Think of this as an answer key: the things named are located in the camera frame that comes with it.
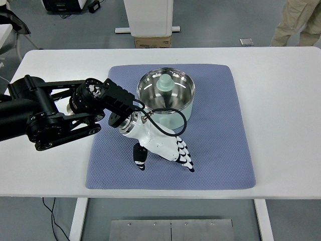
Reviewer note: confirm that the grey metal plate with screws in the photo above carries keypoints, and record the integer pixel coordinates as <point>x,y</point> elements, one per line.
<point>150,231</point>

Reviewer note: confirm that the black equipment case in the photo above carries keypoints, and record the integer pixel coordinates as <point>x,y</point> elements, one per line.
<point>62,6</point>

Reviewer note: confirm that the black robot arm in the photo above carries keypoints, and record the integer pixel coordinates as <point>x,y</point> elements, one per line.
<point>30,108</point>

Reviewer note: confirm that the brown cardboard box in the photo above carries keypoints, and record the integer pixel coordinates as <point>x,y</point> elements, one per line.
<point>153,42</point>

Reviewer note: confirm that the white table leg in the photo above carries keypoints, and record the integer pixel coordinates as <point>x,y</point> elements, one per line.
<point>78,218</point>
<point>264,221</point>

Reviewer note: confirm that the blue textured mat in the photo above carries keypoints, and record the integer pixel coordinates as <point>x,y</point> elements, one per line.
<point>213,150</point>

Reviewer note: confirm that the person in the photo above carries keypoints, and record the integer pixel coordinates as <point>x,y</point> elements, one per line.
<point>288,22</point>

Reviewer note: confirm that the glass lid green knob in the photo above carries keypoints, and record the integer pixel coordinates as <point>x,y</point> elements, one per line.
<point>164,84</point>

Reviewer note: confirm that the white pedestal stand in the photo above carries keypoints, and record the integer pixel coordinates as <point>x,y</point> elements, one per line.
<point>150,17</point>

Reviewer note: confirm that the white furniture piece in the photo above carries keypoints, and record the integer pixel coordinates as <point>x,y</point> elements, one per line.
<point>5,33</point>

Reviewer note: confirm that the small black box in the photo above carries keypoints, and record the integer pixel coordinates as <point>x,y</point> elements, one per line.
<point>94,7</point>

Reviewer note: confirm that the small grey floor plate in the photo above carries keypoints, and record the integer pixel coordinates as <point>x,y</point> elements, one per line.
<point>246,42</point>

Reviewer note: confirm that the black cloth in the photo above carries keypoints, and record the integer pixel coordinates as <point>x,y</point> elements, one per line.
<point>17,23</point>

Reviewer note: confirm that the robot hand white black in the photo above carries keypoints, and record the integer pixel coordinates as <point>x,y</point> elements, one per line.
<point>160,144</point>

